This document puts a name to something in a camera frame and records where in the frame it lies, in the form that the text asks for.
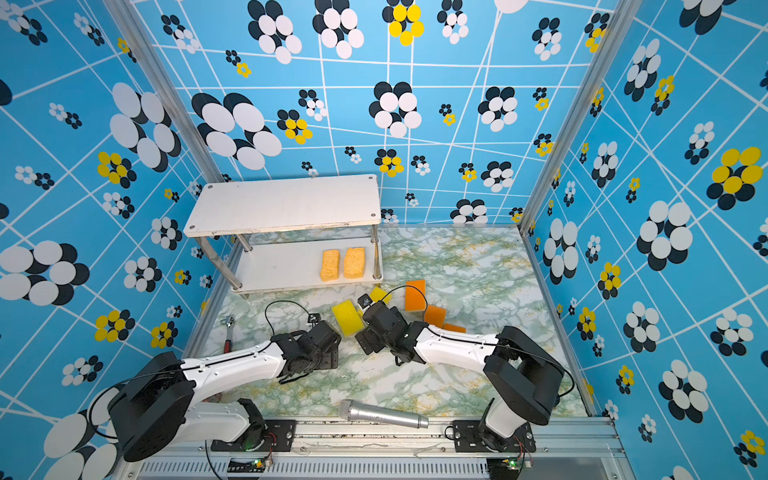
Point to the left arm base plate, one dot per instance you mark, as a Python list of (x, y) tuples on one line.
[(272, 435)]

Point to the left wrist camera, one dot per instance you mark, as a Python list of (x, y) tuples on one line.
[(313, 319)]

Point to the orange sponge back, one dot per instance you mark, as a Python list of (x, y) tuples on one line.
[(415, 296)]

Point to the tan porous sponge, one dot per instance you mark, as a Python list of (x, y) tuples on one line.
[(354, 263), (330, 265)]

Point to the red handled wrench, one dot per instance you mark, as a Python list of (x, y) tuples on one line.
[(228, 343)]

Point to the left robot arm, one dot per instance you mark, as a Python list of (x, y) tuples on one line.
[(169, 401)]

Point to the green circuit board left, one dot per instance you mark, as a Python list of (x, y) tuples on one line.
[(249, 466)]

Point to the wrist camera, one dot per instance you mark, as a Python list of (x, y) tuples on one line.
[(365, 301), (313, 319)]

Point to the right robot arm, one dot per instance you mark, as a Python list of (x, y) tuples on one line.
[(525, 377)]

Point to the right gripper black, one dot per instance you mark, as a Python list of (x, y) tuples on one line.
[(367, 337)]

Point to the circuit board right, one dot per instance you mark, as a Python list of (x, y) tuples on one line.
[(504, 467)]

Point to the orange sponge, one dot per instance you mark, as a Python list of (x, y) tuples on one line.
[(415, 296), (454, 328), (435, 316)]

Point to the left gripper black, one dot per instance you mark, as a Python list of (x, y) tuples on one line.
[(332, 359)]

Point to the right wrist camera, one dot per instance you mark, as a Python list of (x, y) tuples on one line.
[(365, 301)]

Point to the white two-tier shelf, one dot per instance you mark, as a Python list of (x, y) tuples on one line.
[(226, 215)]

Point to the orange sponge front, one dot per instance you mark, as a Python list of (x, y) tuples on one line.
[(454, 328)]

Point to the orange sponge middle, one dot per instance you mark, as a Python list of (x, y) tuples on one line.
[(435, 316)]

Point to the yellow sponge back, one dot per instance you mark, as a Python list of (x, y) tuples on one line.
[(380, 294)]

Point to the aluminium front rail frame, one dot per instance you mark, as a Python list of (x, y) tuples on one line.
[(327, 448)]

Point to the yellow sponge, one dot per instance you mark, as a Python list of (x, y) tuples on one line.
[(348, 318), (380, 294)]

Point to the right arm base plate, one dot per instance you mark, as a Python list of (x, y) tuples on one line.
[(471, 436)]

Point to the silver microphone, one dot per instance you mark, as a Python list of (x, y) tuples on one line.
[(353, 410)]

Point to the yellow sponge middle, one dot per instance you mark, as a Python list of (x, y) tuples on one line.
[(348, 318)]

